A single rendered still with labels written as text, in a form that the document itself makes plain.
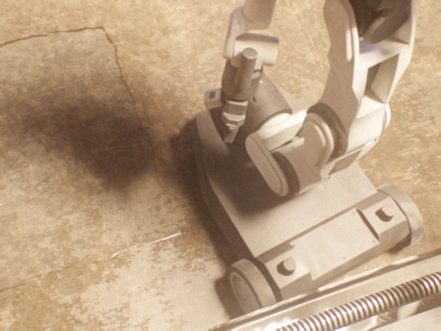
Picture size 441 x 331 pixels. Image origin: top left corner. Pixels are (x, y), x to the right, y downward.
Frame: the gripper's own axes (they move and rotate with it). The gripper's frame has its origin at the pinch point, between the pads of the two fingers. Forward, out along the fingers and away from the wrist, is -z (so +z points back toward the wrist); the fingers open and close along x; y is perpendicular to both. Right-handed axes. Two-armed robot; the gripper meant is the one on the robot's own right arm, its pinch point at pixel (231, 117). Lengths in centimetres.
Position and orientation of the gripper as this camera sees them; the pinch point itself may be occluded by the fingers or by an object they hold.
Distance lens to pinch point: 185.7
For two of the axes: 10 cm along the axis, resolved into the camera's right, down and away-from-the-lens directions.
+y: 9.9, 1.6, 0.6
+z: 1.5, -6.3, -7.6
